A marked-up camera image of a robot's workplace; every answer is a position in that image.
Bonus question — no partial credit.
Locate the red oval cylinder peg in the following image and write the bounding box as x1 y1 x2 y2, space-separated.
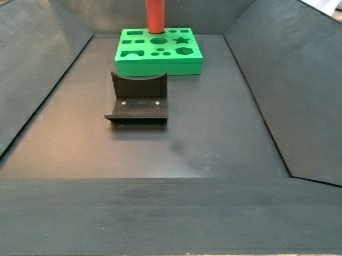
145 0 164 34

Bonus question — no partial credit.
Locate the green shape sorter board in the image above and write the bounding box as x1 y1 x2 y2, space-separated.
115 28 203 77

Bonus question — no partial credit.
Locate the black curved peg holder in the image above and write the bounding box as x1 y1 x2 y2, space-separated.
104 72 168 122

